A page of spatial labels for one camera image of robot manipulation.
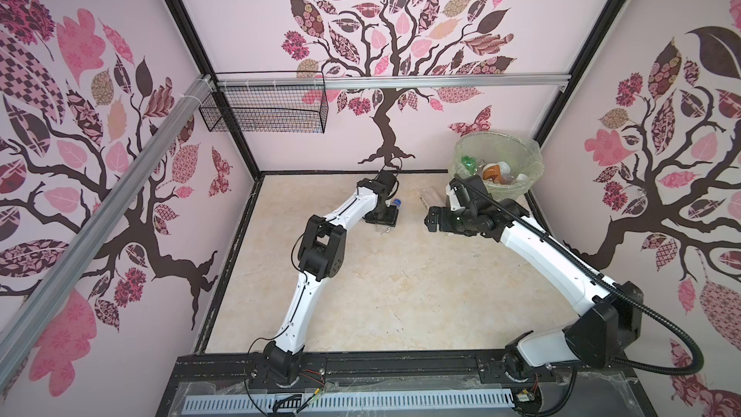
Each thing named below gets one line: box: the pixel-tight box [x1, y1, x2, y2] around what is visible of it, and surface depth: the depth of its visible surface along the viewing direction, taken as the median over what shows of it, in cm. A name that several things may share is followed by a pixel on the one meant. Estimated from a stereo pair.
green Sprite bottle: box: [461, 155, 478, 176], surface depth 99 cm
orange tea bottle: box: [482, 163, 501, 181], surface depth 96 cm
